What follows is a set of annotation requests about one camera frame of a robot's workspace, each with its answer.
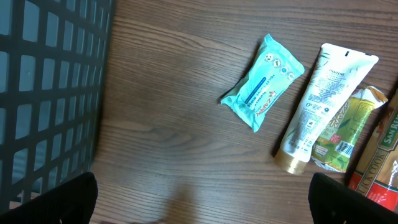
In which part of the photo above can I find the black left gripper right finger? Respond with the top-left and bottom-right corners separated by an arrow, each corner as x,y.
308,172 -> 397,224

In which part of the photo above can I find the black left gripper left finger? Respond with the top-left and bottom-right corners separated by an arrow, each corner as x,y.
1,172 -> 98,224

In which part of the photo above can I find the green tea packet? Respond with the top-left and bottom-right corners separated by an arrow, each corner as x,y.
312,86 -> 388,173

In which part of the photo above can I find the spaghetti pack with red ends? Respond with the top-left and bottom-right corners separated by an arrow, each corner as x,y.
348,95 -> 397,211

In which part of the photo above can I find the white cream tube gold cap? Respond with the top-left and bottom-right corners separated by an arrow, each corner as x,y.
275,43 -> 379,175

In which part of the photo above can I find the teal wet wipes pack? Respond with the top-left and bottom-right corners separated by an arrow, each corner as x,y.
221,34 -> 305,132

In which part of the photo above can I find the grey plastic basket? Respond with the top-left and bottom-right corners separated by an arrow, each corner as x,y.
1,0 -> 116,212

